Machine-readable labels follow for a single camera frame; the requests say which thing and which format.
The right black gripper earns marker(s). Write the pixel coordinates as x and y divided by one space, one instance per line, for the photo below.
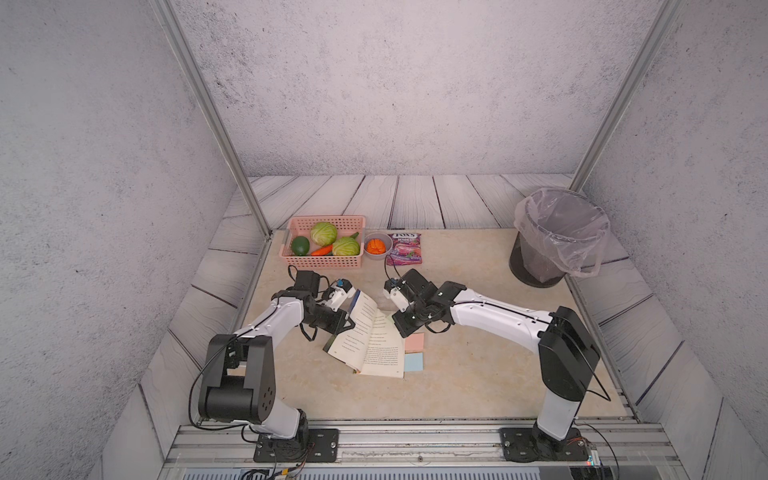
399 324

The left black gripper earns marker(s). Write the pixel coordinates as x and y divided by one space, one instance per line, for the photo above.
336 324

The Animal Farm paperback book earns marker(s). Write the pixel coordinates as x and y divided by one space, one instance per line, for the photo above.
374 346

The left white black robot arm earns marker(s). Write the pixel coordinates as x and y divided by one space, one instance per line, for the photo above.
238 381

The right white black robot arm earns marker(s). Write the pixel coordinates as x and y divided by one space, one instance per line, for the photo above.
567 353

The pink sticky note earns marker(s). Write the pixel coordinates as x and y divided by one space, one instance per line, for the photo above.
414 343

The blue sticky note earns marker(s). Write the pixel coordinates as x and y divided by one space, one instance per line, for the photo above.
413 362

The purple snack packet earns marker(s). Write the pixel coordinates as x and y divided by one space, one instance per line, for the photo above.
406 249

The orange carrot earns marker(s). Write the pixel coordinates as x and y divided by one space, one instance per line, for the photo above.
323 251

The green cabbage front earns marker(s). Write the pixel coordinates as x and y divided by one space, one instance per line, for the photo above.
346 246

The green cabbage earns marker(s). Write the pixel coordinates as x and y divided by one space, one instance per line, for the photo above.
346 246
323 234

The dark green avocado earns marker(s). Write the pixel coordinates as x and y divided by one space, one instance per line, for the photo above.
300 246

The small bowl with orange food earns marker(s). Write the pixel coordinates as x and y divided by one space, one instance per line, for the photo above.
377 245

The green cabbage back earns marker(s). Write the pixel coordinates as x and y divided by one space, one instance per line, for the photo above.
323 234

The pink plastic basket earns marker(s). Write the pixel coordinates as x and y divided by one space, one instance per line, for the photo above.
346 225

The black bin with plastic liner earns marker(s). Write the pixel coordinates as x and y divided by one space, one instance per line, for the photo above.
559 232

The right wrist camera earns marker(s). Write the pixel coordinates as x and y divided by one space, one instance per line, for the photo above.
410 290

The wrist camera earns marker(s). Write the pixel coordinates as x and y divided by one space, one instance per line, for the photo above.
338 293
410 290

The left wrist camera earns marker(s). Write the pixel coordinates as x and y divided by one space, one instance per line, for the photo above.
338 293

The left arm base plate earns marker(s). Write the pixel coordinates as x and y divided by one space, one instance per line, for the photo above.
313 445

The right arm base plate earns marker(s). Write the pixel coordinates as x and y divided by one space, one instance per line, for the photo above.
527 445

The front aluminium rail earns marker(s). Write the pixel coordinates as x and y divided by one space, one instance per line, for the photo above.
475 449

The left aluminium frame post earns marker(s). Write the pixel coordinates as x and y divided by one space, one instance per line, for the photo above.
185 57

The aluminium frame post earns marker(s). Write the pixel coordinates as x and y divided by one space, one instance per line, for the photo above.
659 29
185 57

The right aluminium frame post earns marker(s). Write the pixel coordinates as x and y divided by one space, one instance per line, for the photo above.
659 29

